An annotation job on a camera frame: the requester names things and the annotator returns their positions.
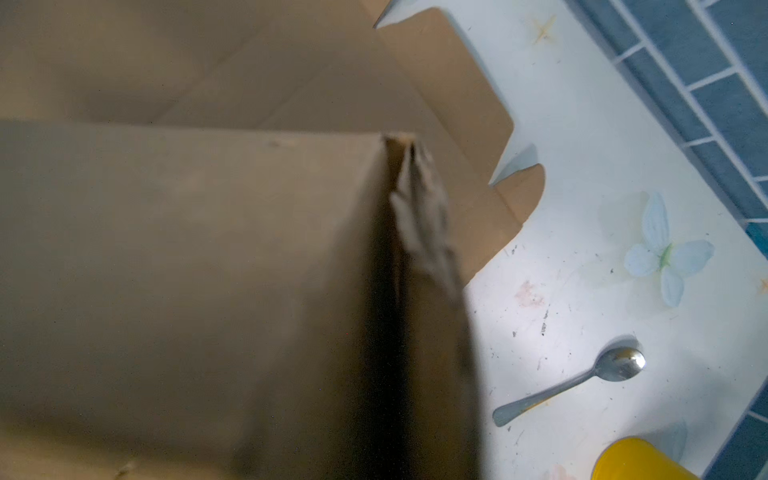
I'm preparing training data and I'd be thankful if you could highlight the yellow pencil cup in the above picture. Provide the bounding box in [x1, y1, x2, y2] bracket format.
[591, 437, 698, 480]

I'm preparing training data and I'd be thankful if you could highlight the metal spoon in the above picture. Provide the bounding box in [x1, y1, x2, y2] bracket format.
[491, 346, 647, 427]

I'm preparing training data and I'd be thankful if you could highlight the brown cardboard box sheet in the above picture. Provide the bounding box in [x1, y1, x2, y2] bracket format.
[1, 1, 545, 479]

